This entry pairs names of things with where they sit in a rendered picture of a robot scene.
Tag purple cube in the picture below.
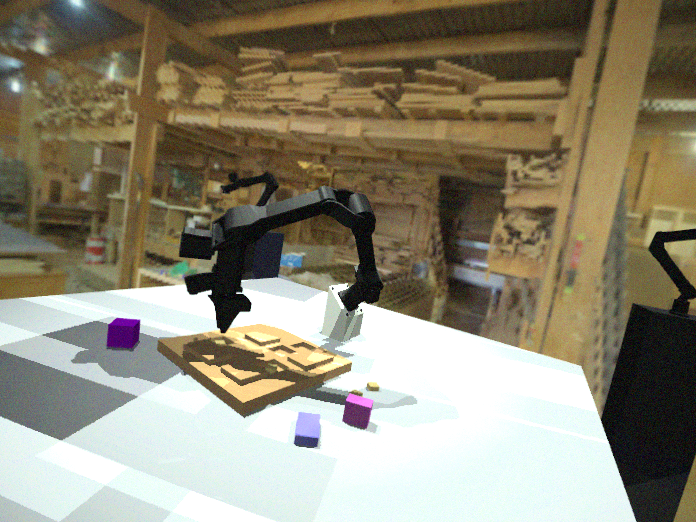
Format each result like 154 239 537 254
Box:
106 318 141 349

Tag pink cube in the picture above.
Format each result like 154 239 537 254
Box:
342 393 374 429

